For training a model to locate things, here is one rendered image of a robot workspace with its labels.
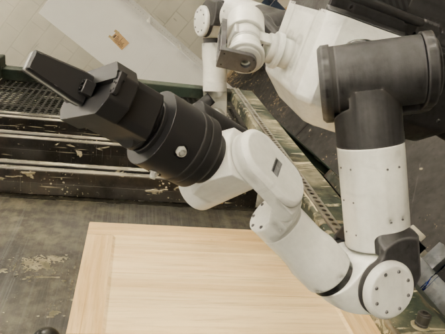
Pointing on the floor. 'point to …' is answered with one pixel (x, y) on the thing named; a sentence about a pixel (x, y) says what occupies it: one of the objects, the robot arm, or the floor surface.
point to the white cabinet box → (126, 38)
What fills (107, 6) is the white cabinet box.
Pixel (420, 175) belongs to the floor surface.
